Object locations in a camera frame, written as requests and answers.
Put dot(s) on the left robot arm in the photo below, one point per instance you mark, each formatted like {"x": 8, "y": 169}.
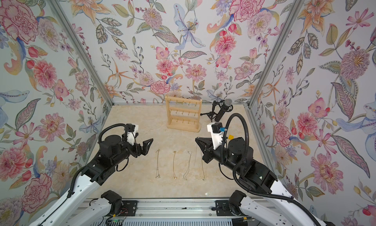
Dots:
{"x": 87, "y": 180}

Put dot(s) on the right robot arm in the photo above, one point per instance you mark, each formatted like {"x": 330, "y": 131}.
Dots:
{"x": 262, "y": 195}

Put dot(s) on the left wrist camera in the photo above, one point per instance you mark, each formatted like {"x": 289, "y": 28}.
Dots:
{"x": 131, "y": 130}

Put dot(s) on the black microphone on tripod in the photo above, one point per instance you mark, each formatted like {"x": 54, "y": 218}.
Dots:
{"x": 219, "y": 108}

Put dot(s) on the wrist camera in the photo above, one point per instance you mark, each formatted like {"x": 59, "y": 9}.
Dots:
{"x": 216, "y": 130}
{"x": 131, "y": 130}

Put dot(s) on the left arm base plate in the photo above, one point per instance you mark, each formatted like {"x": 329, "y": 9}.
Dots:
{"x": 124, "y": 208}

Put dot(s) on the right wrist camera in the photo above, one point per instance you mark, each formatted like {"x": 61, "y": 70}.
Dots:
{"x": 216, "y": 130}

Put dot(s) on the wooden jewelry display stand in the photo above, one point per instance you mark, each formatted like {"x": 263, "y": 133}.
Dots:
{"x": 183, "y": 114}

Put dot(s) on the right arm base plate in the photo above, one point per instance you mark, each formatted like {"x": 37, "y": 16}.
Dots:
{"x": 228, "y": 208}

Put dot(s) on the aluminium mounting rail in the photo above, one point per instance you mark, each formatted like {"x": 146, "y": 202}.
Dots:
{"x": 201, "y": 207}

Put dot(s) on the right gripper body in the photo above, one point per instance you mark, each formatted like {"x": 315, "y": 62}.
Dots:
{"x": 212, "y": 149}

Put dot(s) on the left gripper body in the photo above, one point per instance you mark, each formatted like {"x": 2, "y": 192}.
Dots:
{"x": 136, "y": 147}

